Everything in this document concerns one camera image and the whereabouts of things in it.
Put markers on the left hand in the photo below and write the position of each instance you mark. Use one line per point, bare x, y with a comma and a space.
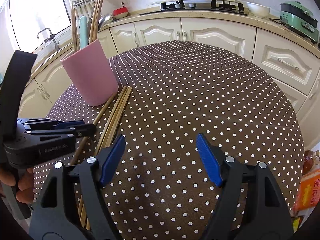
25, 185

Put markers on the white bowl on counter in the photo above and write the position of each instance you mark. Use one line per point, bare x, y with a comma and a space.
258, 10

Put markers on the red bowl on counter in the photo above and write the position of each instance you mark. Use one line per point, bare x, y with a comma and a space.
120, 13

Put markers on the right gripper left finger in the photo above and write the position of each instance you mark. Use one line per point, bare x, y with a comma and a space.
56, 214

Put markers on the green electric grill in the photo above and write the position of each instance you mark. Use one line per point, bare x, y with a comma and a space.
299, 19

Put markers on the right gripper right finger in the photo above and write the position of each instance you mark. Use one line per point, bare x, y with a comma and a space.
251, 205

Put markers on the pink utensil holder cup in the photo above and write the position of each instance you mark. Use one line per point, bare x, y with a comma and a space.
91, 73

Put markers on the orange snack package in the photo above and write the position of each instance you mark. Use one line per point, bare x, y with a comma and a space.
308, 192

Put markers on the kitchen faucet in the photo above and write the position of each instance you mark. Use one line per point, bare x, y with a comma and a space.
51, 37

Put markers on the black gas stove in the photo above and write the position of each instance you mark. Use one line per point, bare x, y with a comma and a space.
232, 7

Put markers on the brown polka dot tablecloth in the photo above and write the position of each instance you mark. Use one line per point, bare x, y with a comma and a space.
161, 189

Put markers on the teal handled utensil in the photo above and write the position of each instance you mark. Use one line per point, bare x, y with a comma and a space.
83, 28

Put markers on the window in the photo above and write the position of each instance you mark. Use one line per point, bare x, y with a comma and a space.
33, 20

